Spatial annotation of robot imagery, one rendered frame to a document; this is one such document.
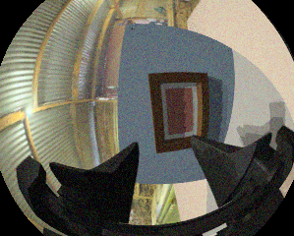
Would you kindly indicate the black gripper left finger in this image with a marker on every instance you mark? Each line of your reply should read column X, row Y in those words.
column 112, row 183

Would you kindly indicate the dark brown picture frame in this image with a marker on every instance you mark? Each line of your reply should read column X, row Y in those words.
column 180, row 105

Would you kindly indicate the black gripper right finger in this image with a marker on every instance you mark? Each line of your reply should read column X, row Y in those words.
column 226, row 166

